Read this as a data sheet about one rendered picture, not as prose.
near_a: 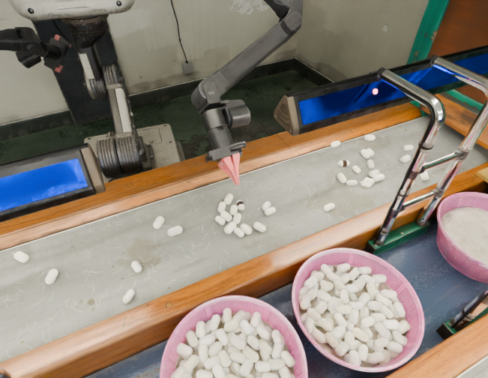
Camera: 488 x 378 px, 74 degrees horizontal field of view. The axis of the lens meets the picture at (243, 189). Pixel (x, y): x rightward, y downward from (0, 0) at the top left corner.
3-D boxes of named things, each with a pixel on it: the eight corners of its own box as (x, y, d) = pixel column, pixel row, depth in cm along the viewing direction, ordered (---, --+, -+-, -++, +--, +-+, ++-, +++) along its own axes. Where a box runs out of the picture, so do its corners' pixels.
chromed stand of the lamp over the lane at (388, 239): (327, 210, 98) (367, 66, 67) (378, 190, 104) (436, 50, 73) (370, 258, 86) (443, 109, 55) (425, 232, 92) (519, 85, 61)
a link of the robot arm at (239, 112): (191, 96, 89) (202, 82, 81) (227, 91, 94) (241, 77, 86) (205, 137, 89) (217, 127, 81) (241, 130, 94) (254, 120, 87)
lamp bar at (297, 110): (272, 118, 68) (274, 85, 63) (474, 64, 87) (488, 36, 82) (291, 138, 63) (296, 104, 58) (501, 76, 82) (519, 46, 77)
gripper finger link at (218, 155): (249, 179, 82) (236, 145, 82) (223, 188, 79) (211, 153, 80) (242, 184, 88) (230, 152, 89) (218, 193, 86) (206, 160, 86)
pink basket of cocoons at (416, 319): (264, 322, 74) (266, 303, 67) (327, 251, 88) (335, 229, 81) (372, 419, 61) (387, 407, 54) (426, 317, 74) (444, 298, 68)
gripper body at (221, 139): (247, 147, 83) (238, 121, 84) (211, 158, 80) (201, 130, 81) (241, 154, 89) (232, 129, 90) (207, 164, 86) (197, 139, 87)
